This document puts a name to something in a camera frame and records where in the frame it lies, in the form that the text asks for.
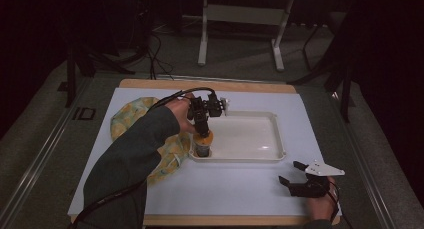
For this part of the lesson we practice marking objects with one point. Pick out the white plastic tray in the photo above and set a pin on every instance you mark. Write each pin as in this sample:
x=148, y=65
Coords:
x=246, y=139

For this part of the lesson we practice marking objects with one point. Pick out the metal floor rail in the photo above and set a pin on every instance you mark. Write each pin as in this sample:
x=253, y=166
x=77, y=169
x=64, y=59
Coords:
x=366, y=162
x=43, y=155

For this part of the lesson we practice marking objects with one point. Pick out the yellow patterned cloth bag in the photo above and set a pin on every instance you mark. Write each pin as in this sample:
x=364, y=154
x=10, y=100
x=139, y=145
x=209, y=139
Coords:
x=133, y=114

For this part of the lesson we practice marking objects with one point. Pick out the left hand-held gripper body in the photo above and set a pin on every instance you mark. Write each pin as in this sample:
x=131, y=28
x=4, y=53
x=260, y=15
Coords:
x=203, y=109

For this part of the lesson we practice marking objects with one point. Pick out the person's left hand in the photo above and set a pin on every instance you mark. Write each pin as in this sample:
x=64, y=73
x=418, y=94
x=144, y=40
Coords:
x=181, y=114

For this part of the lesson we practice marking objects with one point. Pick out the white table mat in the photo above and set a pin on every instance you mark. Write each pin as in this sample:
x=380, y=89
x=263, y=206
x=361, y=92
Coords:
x=233, y=189

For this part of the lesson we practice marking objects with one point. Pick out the person's right hand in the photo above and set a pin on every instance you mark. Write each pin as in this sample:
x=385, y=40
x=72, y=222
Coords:
x=321, y=207

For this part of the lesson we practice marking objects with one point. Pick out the black metal stand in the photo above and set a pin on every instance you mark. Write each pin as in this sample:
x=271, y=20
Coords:
x=70, y=75
x=345, y=89

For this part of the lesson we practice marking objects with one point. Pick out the jar with orange lid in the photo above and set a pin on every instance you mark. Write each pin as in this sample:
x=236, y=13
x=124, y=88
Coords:
x=202, y=147

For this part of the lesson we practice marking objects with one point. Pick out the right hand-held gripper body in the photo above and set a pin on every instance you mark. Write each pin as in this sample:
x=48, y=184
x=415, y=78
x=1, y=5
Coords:
x=316, y=182

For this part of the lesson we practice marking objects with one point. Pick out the white metal stand frame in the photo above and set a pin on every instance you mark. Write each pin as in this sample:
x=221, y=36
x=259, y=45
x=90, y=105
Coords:
x=245, y=14

